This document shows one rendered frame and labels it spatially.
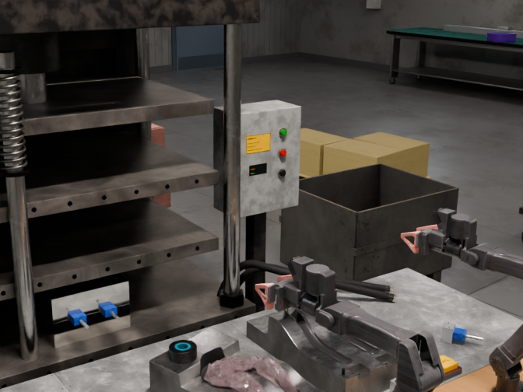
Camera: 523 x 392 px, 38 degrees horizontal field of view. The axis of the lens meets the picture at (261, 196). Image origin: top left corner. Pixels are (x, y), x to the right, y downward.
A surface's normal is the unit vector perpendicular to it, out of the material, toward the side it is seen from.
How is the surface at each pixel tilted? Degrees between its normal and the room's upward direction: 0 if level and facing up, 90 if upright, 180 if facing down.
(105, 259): 0
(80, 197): 90
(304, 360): 90
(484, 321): 0
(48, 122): 90
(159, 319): 0
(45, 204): 90
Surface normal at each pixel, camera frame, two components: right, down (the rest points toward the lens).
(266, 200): 0.57, 0.26
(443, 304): 0.02, -0.95
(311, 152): -0.74, 0.19
